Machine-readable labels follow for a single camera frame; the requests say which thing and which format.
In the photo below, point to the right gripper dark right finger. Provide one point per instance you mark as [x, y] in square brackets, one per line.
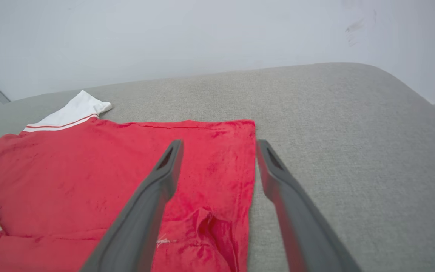
[304, 234]

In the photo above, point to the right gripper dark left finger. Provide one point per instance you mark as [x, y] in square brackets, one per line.
[138, 230]

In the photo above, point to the red and white shirt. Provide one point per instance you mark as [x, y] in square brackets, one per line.
[70, 170]

